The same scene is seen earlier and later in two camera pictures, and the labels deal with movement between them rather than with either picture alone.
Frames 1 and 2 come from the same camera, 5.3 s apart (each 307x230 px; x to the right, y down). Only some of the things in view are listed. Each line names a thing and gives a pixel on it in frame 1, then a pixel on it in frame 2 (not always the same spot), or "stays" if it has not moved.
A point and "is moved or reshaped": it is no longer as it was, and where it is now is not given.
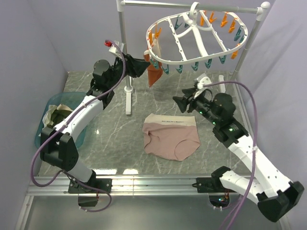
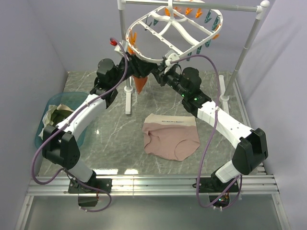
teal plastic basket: x=70 y=99 stays
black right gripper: x=181 y=102 to x=160 y=75
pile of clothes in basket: x=55 y=115 stays
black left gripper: x=135 y=66 stays
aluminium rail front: x=58 y=185 stays
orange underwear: x=154 y=73 to x=140 y=83
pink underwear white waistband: x=172 y=136 stays
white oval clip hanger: x=194 y=36 is moved or reshaped
